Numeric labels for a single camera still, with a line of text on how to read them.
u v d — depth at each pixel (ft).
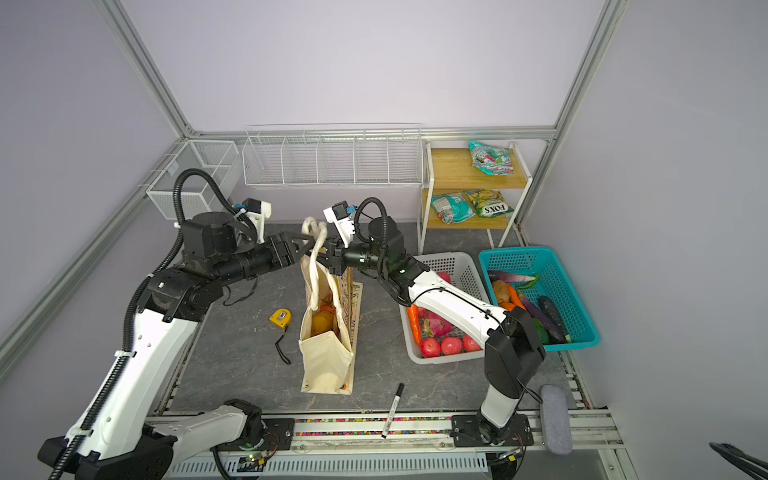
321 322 2.66
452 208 3.25
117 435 1.20
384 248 1.78
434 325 2.74
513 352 1.44
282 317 3.05
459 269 3.22
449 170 2.93
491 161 2.85
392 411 2.52
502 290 3.14
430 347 2.71
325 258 2.07
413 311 2.91
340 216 1.96
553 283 3.16
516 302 3.14
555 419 2.42
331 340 2.05
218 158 3.36
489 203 3.31
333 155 3.28
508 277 3.26
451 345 2.71
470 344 2.72
